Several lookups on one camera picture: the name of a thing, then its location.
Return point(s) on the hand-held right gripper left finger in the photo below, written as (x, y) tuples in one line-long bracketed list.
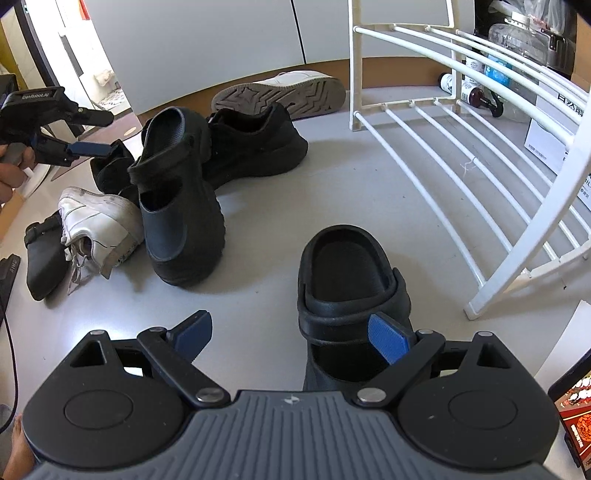
[(194, 334)]

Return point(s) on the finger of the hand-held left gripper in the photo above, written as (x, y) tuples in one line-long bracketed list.
[(97, 117), (90, 148)]

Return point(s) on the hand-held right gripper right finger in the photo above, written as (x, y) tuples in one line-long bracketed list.
[(388, 337)]

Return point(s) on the black sneaker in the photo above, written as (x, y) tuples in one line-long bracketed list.
[(258, 143), (111, 177)]

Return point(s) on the white lace-up sneaker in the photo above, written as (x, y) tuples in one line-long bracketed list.
[(106, 217), (286, 99)]

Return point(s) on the black buckle clog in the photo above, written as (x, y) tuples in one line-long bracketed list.
[(41, 267)]

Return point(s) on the white shoe rack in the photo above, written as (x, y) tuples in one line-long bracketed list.
[(354, 92)]

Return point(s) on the person's left hand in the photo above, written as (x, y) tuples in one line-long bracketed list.
[(11, 182)]

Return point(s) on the black smartphone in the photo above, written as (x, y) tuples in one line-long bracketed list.
[(577, 406)]

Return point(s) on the person's bare foot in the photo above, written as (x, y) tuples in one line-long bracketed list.
[(21, 452)]

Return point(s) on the white printed carton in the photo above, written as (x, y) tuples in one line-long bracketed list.
[(585, 189), (549, 134)]

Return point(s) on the amber bottle white label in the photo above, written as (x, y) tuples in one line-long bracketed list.
[(445, 83), (475, 97)]

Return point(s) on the brown spray bottle white label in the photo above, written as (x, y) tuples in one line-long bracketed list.
[(473, 67)]

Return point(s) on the clear water jug blue label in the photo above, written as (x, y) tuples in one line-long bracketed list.
[(512, 50)]

